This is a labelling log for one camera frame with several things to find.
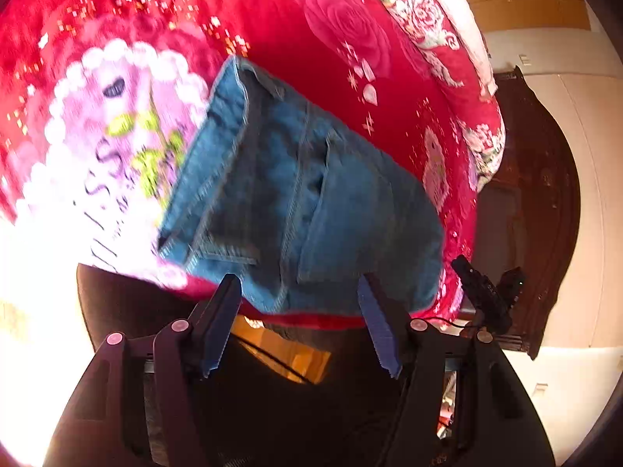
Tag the dark wooden headboard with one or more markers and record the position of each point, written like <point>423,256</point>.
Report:
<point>535,180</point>

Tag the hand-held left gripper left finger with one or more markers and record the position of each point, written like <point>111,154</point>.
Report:
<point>216,338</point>

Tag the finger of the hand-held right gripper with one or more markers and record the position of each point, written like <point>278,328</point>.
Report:
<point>469,277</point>
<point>511,284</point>

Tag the white fleece blanket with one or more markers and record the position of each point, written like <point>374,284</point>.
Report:
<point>462,5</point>

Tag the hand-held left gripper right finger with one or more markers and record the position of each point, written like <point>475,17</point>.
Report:
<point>384,340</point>

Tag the red rose printed blanket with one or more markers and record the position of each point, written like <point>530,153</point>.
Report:
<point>121,34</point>

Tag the white wall socket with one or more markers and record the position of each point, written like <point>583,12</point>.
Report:
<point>525,59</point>

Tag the blue denim pants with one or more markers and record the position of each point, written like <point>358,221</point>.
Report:
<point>292,180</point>

